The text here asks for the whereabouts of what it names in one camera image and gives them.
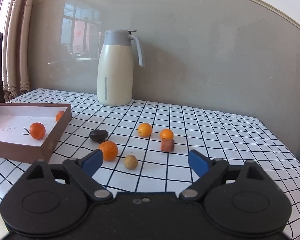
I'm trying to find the orange carrot chunk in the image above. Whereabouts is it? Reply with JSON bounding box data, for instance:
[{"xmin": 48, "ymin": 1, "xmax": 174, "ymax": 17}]
[{"xmin": 55, "ymin": 111, "xmax": 64, "ymax": 122}]

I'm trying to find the large orange tangerine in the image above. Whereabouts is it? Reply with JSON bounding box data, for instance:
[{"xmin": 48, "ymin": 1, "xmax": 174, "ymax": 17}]
[{"xmin": 99, "ymin": 141, "xmax": 119, "ymax": 161}]

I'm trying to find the dark wrinkled fruit elongated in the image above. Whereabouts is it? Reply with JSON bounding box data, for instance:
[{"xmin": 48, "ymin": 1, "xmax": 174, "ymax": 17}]
[{"xmin": 89, "ymin": 129, "xmax": 109, "ymax": 144}]

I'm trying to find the tan longan fruit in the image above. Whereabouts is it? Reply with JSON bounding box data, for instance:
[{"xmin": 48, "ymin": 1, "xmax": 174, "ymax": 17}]
[{"xmin": 123, "ymin": 155, "xmax": 138, "ymax": 170}]

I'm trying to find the brownish carrot chunk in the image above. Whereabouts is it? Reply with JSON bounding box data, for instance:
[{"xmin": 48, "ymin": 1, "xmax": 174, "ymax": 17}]
[{"xmin": 161, "ymin": 139, "xmax": 174, "ymax": 153}]

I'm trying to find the small kumquat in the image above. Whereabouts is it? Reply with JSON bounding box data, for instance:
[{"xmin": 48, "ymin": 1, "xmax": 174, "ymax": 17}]
[
  {"xmin": 160, "ymin": 128, "xmax": 174, "ymax": 139},
  {"xmin": 137, "ymin": 123, "xmax": 152, "ymax": 138}
]

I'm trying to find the brown cardboard box tray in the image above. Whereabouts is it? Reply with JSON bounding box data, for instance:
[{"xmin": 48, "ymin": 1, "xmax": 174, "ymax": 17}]
[{"xmin": 0, "ymin": 103, "xmax": 72, "ymax": 164}]

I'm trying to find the checkered white tablecloth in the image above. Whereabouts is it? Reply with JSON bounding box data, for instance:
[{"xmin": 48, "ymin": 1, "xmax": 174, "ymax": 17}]
[{"xmin": 14, "ymin": 88, "xmax": 300, "ymax": 239}]

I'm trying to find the beige lace curtain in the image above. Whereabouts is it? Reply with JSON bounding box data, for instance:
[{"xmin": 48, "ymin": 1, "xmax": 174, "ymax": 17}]
[{"xmin": 2, "ymin": 0, "xmax": 34, "ymax": 101}]

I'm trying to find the cream thermos jug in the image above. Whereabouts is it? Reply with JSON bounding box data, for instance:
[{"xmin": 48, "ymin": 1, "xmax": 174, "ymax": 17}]
[{"xmin": 97, "ymin": 29, "xmax": 145, "ymax": 106}]

